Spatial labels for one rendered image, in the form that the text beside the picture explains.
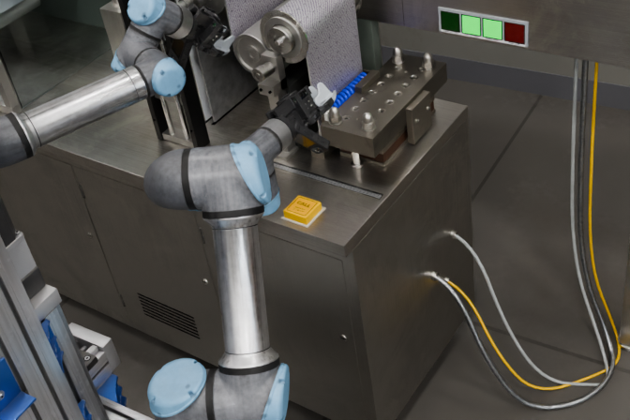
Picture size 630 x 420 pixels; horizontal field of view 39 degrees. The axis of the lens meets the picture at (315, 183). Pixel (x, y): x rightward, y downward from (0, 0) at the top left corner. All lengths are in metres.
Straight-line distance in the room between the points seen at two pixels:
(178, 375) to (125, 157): 1.02
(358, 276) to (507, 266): 1.21
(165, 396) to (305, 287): 0.78
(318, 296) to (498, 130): 1.86
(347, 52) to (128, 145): 0.70
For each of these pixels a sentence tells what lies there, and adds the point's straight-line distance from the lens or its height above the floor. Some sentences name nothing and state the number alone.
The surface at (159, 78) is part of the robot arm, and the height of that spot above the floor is 1.41.
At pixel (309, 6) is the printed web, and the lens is 2.31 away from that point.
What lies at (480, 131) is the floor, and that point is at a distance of 4.06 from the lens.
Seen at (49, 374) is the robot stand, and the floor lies 1.17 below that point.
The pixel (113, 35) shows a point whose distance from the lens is 2.89.
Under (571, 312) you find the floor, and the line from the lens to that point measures 3.22.
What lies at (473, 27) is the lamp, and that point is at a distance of 2.39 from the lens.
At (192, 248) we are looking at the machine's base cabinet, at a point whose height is 0.65.
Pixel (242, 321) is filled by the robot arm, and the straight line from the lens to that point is 1.68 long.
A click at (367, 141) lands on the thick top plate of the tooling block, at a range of 2.27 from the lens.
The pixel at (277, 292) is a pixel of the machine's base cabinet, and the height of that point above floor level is 0.60.
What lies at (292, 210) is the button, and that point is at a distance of 2.23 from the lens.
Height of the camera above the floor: 2.31
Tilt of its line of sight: 37 degrees down
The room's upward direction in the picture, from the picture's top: 10 degrees counter-clockwise
